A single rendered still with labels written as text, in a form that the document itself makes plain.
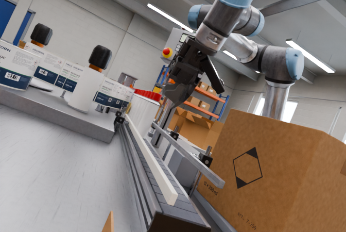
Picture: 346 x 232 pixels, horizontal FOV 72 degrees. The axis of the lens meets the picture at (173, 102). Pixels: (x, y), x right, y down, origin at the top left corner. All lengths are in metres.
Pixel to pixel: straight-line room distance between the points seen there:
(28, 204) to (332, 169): 0.55
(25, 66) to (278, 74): 0.96
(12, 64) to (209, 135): 2.22
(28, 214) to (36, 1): 8.72
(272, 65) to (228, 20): 0.46
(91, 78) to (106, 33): 7.75
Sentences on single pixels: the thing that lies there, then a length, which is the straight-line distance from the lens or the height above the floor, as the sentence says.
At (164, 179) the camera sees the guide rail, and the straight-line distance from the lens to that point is 0.47.
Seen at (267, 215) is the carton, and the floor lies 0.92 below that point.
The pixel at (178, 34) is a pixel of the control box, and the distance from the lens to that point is 1.36.
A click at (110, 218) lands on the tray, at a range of 0.37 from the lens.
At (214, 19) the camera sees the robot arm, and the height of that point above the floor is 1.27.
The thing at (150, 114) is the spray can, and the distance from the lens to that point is 1.00.
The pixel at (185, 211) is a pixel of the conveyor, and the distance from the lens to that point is 0.48.
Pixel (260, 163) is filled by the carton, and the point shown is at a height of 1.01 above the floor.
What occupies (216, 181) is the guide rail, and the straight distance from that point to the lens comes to 0.45.
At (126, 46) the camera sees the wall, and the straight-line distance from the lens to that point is 8.74.
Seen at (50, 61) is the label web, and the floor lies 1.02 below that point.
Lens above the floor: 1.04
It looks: 2 degrees up
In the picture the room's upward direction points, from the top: 24 degrees clockwise
